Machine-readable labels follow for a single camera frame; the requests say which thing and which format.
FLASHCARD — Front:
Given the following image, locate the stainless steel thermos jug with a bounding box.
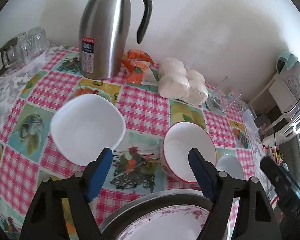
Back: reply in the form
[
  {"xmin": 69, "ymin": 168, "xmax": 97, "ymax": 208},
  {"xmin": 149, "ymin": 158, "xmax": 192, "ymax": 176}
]
[{"xmin": 79, "ymin": 0, "xmax": 153, "ymax": 80}]

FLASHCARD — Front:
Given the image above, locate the white plastic storage rack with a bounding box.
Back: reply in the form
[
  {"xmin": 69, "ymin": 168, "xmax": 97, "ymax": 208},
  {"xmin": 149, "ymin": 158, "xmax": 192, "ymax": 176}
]
[{"xmin": 249, "ymin": 72, "xmax": 300, "ymax": 140}]

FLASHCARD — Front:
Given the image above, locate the green cloth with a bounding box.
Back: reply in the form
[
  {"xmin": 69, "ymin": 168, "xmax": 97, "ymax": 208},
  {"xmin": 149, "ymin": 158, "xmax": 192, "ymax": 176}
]
[{"xmin": 277, "ymin": 51, "xmax": 300, "ymax": 69}]

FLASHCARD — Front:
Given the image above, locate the white serving tray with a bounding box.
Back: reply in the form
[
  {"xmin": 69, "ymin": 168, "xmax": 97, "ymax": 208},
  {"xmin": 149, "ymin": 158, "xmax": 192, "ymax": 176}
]
[{"xmin": 0, "ymin": 46, "xmax": 51, "ymax": 80}]

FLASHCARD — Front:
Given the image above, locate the glass teapot with black handle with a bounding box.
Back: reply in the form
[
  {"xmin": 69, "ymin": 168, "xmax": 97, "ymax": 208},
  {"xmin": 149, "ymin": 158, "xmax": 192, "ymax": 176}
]
[{"xmin": 0, "ymin": 37, "xmax": 19, "ymax": 77}]

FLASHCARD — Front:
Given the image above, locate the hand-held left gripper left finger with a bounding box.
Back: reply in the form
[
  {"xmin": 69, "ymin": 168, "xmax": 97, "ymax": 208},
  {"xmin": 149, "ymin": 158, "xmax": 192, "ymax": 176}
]
[{"xmin": 19, "ymin": 147, "xmax": 113, "ymax": 240}]

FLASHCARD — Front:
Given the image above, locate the light blue bowl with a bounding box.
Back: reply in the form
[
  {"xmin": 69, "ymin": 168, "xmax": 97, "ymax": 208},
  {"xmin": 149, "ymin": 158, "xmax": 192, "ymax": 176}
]
[{"xmin": 216, "ymin": 154, "xmax": 245, "ymax": 204}]

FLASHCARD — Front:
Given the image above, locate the pink checkered printed tablecloth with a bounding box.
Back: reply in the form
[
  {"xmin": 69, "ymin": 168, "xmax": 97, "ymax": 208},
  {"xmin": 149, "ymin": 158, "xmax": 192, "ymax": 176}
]
[{"xmin": 0, "ymin": 44, "xmax": 278, "ymax": 240}]

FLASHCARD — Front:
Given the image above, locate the colourful snack tube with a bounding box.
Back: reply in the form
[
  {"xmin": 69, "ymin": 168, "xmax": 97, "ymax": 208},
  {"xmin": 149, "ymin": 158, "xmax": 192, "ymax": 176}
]
[{"xmin": 264, "ymin": 144, "xmax": 283, "ymax": 160}]

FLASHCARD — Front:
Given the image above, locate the translucent white plastic box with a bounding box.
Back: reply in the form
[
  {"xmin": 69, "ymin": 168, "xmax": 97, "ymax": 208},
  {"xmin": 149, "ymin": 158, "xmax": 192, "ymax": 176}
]
[{"xmin": 242, "ymin": 110, "xmax": 259, "ymax": 133}]

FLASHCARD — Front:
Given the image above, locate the small white bowl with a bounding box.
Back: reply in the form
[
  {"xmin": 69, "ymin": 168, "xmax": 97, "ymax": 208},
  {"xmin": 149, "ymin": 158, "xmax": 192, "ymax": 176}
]
[{"xmin": 50, "ymin": 94, "xmax": 127, "ymax": 167}]

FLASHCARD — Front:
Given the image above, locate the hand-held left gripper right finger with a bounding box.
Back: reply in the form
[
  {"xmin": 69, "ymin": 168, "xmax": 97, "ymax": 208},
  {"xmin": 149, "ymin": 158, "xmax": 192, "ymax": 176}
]
[{"xmin": 188, "ymin": 148, "xmax": 283, "ymax": 240}]

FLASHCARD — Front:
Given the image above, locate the bag of white steamed buns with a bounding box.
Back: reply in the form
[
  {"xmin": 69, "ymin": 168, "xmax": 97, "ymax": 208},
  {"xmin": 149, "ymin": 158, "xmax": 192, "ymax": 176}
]
[{"xmin": 157, "ymin": 57, "xmax": 209, "ymax": 105}]

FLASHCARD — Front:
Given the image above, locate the strawberry print bowl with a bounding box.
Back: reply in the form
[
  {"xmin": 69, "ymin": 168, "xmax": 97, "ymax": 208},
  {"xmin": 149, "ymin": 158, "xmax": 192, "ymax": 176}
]
[{"xmin": 159, "ymin": 122, "xmax": 217, "ymax": 183}]

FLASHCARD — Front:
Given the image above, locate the white printed box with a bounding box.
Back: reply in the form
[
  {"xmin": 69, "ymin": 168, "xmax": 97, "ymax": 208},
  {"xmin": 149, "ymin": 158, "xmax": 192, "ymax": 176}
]
[{"xmin": 276, "ymin": 55, "xmax": 300, "ymax": 113}]

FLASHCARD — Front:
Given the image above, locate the orange snack packet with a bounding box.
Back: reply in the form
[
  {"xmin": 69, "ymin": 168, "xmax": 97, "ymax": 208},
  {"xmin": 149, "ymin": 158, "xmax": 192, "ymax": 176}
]
[{"xmin": 122, "ymin": 49, "xmax": 158, "ymax": 85}]

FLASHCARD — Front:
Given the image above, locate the black charger adapter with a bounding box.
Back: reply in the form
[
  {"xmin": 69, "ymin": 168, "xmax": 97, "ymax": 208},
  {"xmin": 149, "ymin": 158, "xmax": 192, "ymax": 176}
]
[{"xmin": 255, "ymin": 114, "xmax": 272, "ymax": 128}]

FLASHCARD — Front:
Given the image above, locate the clear drinking glass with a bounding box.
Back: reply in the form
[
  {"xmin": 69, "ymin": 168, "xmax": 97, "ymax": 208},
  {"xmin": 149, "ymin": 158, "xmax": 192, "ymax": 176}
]
[
  {"xmin": 17, "ymin": 31, "xmax": 29, "ymax": 43},
  {"xmin": 16, "ymin": 40, "xmax": 32, "ymax": 60},
  {"xmin": 27, "ymin": 26, "xmax": 49, "ymax": 53}
]

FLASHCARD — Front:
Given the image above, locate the grey sofa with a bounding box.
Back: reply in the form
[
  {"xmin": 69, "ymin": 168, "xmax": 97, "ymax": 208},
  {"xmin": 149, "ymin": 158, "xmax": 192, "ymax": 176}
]
[{"xmin": 265, "ymin": 135, "xmax": 300, "ymax": 180}]

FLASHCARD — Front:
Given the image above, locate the round floral rimmed plate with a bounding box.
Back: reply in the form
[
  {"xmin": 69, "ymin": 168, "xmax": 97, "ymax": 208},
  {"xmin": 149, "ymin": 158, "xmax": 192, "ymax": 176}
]
[{"xmin": 116, "ymin": 204, "xmax": 230, "ymax": 240}]

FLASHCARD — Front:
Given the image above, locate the clear glass mug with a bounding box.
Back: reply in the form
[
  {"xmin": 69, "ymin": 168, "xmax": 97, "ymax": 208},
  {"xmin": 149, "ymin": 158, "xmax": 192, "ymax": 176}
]
[{"xmin": 206, "ymin": 76, "xmax": 248, "ymax": 115}]

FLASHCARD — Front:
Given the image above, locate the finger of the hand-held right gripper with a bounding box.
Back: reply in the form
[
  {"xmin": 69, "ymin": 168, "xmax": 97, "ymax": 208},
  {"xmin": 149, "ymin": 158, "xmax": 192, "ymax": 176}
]
[{"xmin": 259, "ymin": 156, "xmax": 290, "ymax": 195}]

